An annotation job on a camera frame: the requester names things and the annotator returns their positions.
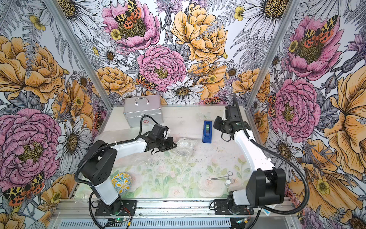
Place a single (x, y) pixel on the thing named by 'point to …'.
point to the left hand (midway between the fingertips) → (175, 148)
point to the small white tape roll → (227, 182)
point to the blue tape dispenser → (207, 131)
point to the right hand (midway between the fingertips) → (213, 126)
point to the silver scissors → (227, 177)
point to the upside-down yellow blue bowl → (122, 182)
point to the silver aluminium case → (135, 107)
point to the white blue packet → (267, 213)
